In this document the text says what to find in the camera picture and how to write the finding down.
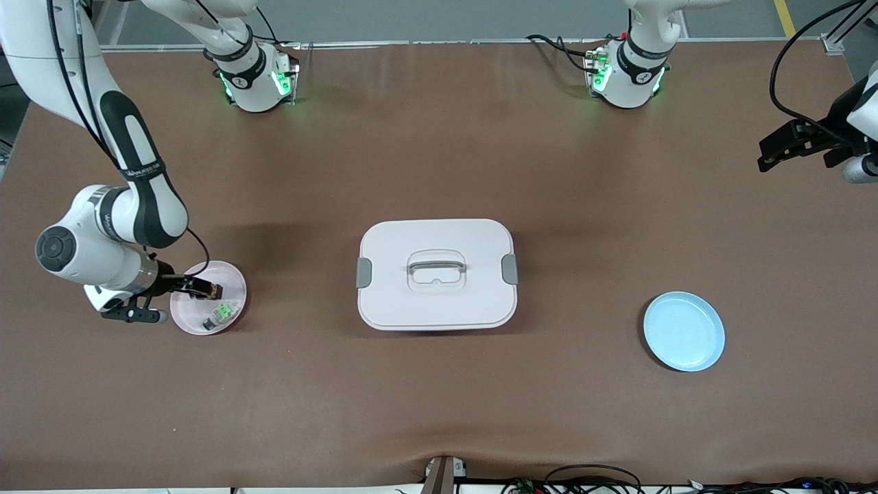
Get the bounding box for aluminium table edge rail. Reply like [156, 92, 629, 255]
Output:
[103, 36, 827, 54]

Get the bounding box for black cable bundle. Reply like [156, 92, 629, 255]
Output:
[499, 464, 645, 494]
[686, 475, 878, 494]

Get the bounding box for black right arm base cable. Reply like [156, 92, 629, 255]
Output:
[255, 5, 302, 69]

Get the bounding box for light blue round plate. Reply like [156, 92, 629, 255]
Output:
[643, 291, 726, 373]

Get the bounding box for aluminium frame profile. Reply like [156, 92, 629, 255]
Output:
[820, 0, 878, 57]

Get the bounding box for pink round plate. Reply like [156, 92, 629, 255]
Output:
[169, 260, 248, 336]

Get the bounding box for grey camera stand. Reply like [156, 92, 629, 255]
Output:
[420, 454, 468, 494]

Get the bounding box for black left arm base cable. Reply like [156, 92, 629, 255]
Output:
[525, 33, 599, 75]

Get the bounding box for white lidded storage box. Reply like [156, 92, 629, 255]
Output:
[355, 218, 520, 332]

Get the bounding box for grey box lid handle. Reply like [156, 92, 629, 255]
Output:
[407, 251, 468, 275]

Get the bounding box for black arm base cable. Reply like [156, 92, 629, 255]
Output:
[525, 33, 599, 75]
[255, 5, 302, 69]

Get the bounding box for brown table cover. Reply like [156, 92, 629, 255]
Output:
[0, 40, 878, 491]

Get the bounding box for green and silver switch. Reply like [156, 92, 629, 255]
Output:
[202, 300, 242, 331]

